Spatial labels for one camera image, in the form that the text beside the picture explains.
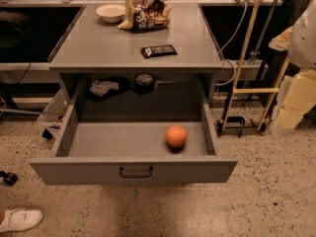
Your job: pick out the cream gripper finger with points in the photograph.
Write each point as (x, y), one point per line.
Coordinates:
(295, 98)

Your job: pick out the orange fruit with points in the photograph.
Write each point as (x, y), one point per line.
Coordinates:
(176, 136)

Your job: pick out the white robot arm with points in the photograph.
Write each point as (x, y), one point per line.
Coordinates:
(300, 43)

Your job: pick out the grey open top drawer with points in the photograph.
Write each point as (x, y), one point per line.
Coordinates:
(91, 153)

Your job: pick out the black snack bar wrapper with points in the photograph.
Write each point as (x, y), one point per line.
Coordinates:
(158, 50)

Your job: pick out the black round tape roll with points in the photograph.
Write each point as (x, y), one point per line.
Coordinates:
(144, 83)

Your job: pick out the brown crumpled chip bag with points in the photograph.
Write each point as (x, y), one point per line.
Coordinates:
(146, 15)

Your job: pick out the grey metal cabinet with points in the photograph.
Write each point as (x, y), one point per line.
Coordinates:
(93, 50)

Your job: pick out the white ceramic bowl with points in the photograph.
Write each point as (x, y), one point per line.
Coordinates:
(111, 13)

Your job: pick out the black caster wheel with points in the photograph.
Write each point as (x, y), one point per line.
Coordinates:
(8, 178)

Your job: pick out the white sneaker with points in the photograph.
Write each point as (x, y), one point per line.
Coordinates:
(20, 219)

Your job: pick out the black drawer handle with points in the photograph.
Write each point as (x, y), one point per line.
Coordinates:
(128, 173)

